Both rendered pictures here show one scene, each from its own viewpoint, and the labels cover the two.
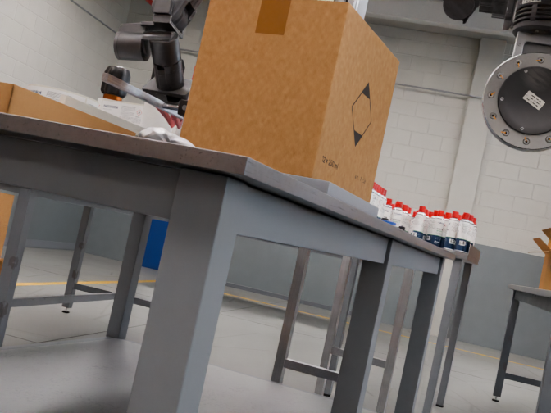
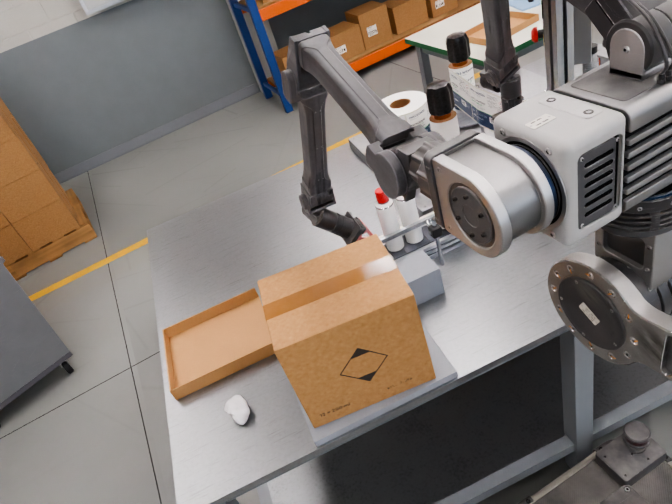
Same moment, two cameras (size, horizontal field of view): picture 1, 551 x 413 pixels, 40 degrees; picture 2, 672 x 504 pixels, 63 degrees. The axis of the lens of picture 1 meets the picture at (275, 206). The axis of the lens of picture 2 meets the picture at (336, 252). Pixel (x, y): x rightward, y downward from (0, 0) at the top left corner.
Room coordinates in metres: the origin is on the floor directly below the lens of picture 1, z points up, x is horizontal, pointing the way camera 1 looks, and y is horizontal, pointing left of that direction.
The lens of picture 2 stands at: (0.91, -0.81, 1.87)
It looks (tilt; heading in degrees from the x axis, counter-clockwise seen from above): 36 degrees down; 62
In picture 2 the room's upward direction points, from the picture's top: 20 degrees counter-clockwise
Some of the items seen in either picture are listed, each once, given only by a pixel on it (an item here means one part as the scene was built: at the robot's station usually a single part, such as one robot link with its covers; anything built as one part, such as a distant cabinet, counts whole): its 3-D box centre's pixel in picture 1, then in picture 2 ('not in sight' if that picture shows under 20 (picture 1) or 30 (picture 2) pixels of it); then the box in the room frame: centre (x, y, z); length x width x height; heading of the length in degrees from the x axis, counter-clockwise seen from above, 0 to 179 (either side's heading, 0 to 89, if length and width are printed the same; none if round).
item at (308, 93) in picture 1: (295, 104); (345, 329); (1.30, 0.00, 0.99); 0.30 x 0.24 x 0.27; 155
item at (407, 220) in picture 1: (426, 229); not in sight; (4.34, -0.87, 0.98); 0.57 x 0.46 x 0.21; 70
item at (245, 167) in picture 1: (162, 187); (454, 196); (1.99, 0.30, 0.82); 2.10 x 1.31 x 0.02; 160
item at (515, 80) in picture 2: not in sight; (509, 85); (2.10, 0.12, 1.18); 0.07 x 0.06 x 0.07; 77
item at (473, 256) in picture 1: (403, 319); not in sight; (4.23, -0.82, 0.46); 0.72 x 0.62 x 0.93; 160
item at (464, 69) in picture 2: (109, 111); (461, 72); (2.41, 0.58, 1.04); 0.09 x 0.09 x 0.29
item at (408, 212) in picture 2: not in sight; (408, 211); (1.71, 0.20, 0.98); 0.05 x 0.05 x 0.20
